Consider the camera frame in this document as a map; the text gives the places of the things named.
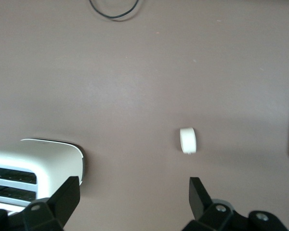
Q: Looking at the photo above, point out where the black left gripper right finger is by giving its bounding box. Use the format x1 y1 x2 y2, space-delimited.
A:
182 176 289 231

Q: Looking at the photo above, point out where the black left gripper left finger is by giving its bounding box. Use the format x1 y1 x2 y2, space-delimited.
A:
0 176 81 231

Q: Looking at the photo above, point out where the small white bun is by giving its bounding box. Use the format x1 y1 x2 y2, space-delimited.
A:
179 127 198 155

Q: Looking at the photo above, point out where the cream two-slot toaster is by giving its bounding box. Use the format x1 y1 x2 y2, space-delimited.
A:
0 137 87 217

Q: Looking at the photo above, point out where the brown table cover sheet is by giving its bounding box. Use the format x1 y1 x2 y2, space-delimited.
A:
0 0 289 231

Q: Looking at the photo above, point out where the looped black cable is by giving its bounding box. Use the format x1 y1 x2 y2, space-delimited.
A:
88 0 141 20

